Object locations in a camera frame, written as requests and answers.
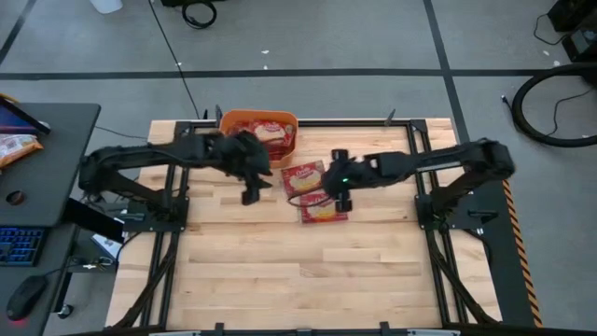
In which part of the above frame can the black desk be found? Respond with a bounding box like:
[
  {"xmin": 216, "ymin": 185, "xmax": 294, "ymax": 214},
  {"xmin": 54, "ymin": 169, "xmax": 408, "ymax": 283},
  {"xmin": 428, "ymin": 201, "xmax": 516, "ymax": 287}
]
[{"xmin": 0, "ymin": 102, "xmax": 102, "ymax": 336}]

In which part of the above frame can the laptop screen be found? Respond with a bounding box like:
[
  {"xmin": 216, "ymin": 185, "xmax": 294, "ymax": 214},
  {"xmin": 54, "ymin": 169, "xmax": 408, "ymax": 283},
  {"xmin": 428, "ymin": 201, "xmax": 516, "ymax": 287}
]
[{"xmin": 0, "ymin": 95, "xmax": 51, "ymax": 136}]

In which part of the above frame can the orange snack bag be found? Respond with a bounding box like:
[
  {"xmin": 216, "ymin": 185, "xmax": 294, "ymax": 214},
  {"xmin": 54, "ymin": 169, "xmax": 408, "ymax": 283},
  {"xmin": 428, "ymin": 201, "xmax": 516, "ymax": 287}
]
[{"xmin": 0, "ymin": 133, "xmax": 44, "ymax": 169}]

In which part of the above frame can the white card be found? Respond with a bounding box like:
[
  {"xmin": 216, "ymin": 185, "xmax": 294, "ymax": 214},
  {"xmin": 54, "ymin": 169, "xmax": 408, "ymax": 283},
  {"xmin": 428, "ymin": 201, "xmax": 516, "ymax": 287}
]
[{"xmin": 90, "ymin": 232, "xmax": 123, "ymax": 260}]

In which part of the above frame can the black panel with orange stripes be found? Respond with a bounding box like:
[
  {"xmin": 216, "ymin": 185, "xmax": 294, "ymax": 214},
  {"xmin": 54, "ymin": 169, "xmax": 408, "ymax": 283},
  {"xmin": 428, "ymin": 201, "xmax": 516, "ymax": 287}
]
[{"xmin": 482, "ymin": 170, "xmax": 545, "ymax": 328}]

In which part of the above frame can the orange plastic basket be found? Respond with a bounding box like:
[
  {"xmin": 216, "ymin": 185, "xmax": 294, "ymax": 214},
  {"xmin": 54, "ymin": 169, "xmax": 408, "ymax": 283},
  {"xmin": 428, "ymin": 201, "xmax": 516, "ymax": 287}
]
[{"xmin": 218, "ymin": 108, "xmax": 299, "ymax": 170}]

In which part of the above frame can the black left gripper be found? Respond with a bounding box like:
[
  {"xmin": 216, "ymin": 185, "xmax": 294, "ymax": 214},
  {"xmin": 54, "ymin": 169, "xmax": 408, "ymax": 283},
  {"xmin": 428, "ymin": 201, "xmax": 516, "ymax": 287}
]
[{"xmin": 216, "ymin": 130, "xmax": 274, "ymax": 206}]

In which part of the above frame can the black computer mouse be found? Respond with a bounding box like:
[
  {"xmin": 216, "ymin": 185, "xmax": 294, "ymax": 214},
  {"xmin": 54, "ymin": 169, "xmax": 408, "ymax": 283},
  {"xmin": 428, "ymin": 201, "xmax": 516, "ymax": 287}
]
[{"xmin": 5, "ymin": 273, "xmax": 48, "ymax": 322}]

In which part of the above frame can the long thin black floor cable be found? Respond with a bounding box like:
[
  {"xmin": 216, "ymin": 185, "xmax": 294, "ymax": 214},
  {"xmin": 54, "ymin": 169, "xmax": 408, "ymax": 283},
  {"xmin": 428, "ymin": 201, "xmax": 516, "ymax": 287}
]
[{"xmin": 148, "ymin": 0, "xmax": 201, "ymax": 120}]

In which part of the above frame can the coiled black cable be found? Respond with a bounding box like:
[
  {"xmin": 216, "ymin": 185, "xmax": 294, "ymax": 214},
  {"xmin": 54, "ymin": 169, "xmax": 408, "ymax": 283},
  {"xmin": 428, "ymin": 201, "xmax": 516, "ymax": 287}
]
[{"xmin": 181, "ymin": 0, "xmax": 218, "ymax": 30}]

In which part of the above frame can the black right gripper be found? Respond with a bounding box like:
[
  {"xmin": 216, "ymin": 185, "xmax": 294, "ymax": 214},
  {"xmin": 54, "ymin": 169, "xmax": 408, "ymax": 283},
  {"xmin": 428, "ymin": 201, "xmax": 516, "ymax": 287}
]
[{"xmin": 320, "ymin": 148, "xmax": 374, "ymax": 213}]

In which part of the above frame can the black control box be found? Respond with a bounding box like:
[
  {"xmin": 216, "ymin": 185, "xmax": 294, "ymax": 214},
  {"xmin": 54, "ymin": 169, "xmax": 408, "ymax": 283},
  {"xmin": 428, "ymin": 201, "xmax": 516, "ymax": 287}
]
[{"xmin": 62, "ymin": 198, "xmax": 125, "ymax": 244}]

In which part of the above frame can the black metal table frame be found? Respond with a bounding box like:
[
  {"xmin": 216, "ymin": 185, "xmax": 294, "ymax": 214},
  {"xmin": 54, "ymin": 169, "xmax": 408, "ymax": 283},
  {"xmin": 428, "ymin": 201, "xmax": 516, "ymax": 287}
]
[{"xmin": 111, "ymin": 105, "xmax": 503, "ymax": 336}]

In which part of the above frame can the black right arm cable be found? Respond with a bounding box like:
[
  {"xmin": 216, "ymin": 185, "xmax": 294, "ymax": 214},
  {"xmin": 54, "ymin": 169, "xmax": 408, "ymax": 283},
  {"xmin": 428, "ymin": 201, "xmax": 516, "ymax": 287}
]
[{"xmin": 286, "ymin": 191, "xmax": 330, "ymax": 209}]

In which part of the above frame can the black equipment box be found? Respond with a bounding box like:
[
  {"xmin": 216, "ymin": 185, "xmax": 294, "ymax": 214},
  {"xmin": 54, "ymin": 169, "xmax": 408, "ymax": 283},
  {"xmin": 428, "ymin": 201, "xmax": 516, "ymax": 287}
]
[{"xmin": 548, "ymin": 0, "xmax": 597, "ymax": 62}]

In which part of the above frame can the backlit black keyboard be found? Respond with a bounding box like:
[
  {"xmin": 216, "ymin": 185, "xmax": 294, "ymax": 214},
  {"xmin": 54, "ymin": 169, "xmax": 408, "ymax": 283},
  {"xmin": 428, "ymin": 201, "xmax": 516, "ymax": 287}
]
[{"xmin": 0, "ymin": 226, "xmax": 48, "ymax": 267}]

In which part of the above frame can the thick black hose ring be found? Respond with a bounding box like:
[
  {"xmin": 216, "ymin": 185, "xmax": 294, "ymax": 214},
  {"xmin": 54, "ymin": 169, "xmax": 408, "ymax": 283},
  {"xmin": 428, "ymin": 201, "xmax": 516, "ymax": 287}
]
[{"xmin": 511, "ymin": 63, "xmax": 597, "ymax": 148}]

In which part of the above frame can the thin black cable with plug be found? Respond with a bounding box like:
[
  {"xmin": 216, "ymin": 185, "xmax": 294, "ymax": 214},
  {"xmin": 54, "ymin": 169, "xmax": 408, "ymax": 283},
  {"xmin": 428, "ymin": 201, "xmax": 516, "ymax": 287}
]
[{"xmin": 501, "ymin": 88, "xmax": 596, "ymax": 139}]

